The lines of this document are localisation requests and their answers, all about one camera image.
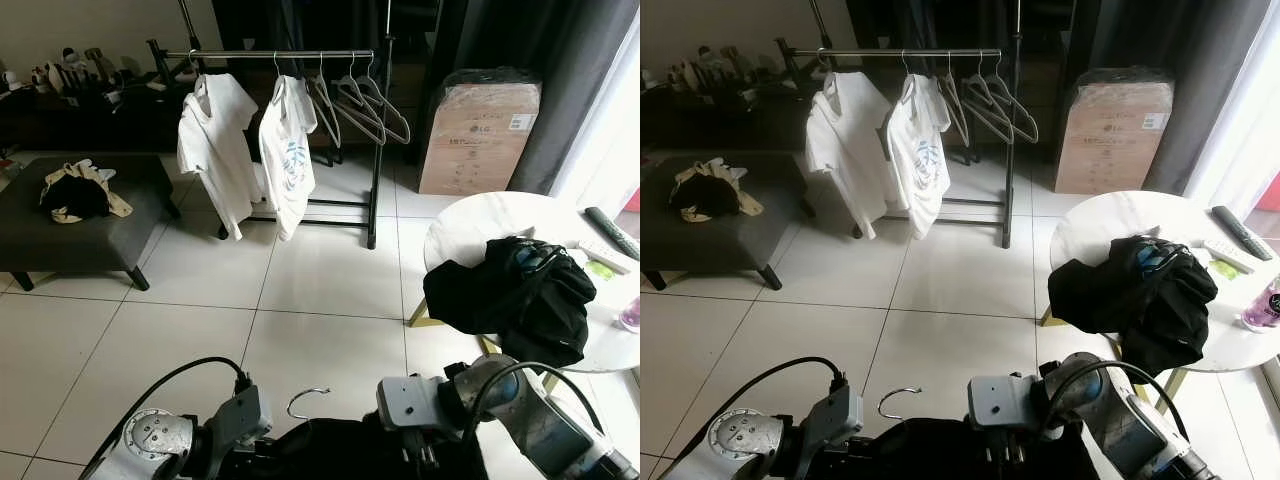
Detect black garment with blue patch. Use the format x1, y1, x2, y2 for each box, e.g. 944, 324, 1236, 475
423, 236, 598, 366
1048, 234, 1219, 376

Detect round white table gold legs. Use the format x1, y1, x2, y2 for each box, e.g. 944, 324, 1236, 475
1038, 190, 1280, 413
408, 192, 641, 396

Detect white remote control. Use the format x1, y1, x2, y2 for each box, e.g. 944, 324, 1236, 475
575, 238, 633, 275
1200, 238, 1256, 275

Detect black remote control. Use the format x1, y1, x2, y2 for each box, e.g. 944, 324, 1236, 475
1210, 205, 1273, 261
583, 206, 641, 261

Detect white t-shirt blue print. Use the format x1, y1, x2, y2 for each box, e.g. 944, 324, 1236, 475
258, 75, 319, 241
885, 75, 951, 241

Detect brown cardboard box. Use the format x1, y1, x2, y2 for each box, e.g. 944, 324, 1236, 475
418, 68, 543, 198
1053, 68, 1176, 196

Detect plain white t-shirt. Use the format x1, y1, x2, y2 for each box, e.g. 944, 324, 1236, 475
177, 72, 263, 241
805, 72, 891, 241

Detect dark grey ottoman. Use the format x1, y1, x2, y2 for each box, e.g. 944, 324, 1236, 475
640, 153, 813, 293
0, 153, 183, 293

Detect white sheer curtain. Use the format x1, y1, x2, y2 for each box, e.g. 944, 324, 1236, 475
1185, 0, 1280, 216
555, 10, 641, 216

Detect dark grey curtain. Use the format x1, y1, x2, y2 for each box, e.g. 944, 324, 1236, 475
1060, 0, 1271, 196
425, 0, 641, 196

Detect black metal clothes rack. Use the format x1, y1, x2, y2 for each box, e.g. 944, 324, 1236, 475
775, 0, 1023, 251
148, 0, 396, 251

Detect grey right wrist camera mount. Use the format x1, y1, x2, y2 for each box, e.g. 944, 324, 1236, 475
377, 375, 446, 433
967, 375, 1041, 433

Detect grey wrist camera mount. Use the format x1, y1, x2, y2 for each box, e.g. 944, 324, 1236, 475
200, 385, 273, 456
967, 375, 1041, 433
795, 385, 863, 456
377, 375, 446, 433

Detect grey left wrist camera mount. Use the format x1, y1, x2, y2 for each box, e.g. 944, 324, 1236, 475
200, 385, 273, 456
795, 385, 863, 456

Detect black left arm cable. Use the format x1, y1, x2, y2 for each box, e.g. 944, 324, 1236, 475
85, 357, 253, 471
665, 357, 848, 471

